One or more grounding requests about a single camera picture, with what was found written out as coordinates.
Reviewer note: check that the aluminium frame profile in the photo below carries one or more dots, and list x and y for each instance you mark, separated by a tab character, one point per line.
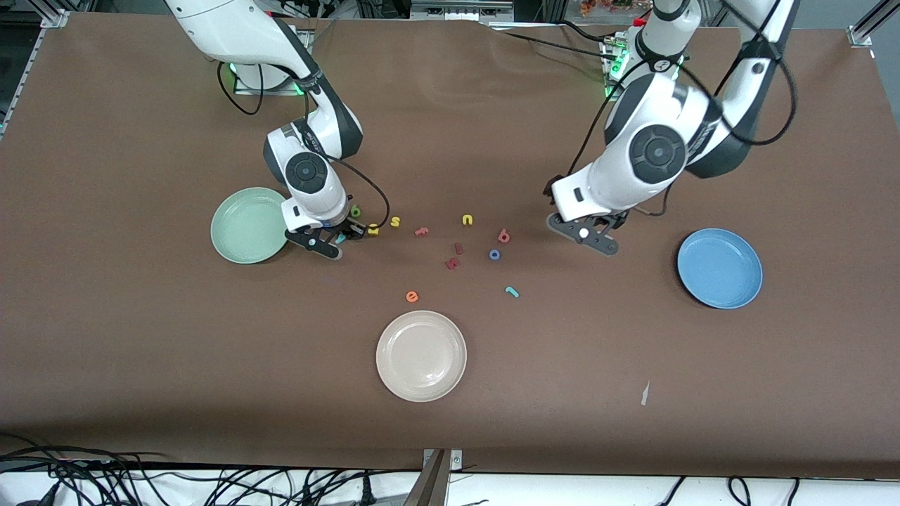
868	24
55	17

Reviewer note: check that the small white paper scrap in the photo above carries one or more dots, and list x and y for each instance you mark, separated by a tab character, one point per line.
645	393

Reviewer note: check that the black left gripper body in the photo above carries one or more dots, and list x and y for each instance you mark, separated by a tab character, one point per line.
616	220

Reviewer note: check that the blue plate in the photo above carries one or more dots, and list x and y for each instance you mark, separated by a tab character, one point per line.
721	270

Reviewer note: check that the grey metal bar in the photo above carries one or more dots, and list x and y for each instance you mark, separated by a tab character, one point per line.
429	485

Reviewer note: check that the brown table cover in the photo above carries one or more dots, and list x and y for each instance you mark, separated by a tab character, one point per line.
211	365

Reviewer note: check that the pink foam letter g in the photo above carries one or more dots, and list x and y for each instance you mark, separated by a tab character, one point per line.
503	235

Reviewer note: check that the light green plate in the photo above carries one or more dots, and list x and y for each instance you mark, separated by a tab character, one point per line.
242	228

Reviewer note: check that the grey metal bracket plate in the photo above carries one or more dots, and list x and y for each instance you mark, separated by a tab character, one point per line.
457	457

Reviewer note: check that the beige plate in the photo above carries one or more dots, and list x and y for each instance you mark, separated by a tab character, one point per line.
422	356

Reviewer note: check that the dark red foam letter k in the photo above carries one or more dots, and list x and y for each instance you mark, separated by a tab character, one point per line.
452	263

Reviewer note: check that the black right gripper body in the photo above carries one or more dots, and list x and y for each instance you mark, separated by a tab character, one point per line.
346	227

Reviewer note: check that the aluminium frame rack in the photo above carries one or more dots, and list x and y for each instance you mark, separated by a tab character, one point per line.
460	8

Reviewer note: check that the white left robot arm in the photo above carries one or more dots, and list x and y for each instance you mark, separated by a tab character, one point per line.
633	105

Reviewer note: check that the orange artificial flowers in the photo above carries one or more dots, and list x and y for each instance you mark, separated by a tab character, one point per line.
605	5

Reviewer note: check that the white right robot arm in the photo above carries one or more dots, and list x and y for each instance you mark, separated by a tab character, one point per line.
232	28

